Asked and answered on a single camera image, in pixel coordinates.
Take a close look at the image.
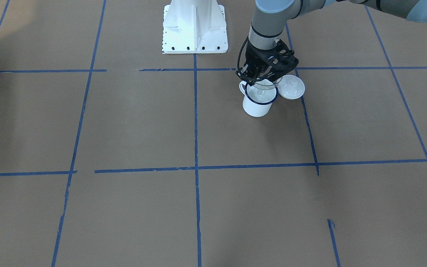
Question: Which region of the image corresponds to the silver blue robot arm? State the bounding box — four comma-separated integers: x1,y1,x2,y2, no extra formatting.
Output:
236,0,427,86

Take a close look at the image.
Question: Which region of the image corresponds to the white mug lid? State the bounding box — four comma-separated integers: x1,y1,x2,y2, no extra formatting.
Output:
277,75,305,100

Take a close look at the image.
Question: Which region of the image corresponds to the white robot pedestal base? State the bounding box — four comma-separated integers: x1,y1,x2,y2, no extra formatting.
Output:
162,0,229,54

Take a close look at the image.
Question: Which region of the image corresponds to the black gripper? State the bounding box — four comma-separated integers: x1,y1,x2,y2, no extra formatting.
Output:
242,39,299,83

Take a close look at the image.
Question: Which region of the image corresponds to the clear glass funnel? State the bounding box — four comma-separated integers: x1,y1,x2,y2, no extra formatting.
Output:
253,78,282,98

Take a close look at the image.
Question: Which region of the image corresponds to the white enamel mug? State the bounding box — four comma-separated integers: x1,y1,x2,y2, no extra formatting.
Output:
239,81,279,117

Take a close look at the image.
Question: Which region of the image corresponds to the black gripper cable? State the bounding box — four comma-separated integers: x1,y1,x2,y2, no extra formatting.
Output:
236,37,258,84

